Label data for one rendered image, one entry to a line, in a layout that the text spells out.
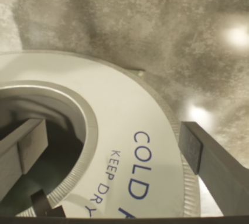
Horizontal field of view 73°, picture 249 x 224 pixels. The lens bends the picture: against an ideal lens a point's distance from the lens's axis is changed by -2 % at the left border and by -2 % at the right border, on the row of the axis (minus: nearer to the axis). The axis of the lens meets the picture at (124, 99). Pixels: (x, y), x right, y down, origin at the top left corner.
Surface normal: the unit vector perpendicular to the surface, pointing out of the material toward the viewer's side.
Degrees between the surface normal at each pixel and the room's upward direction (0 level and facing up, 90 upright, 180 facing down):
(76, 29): 0
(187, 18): 0
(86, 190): 90
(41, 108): 1
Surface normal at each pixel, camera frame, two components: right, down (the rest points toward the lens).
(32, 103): 0.13, 0.65
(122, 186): 0.11, -0.76
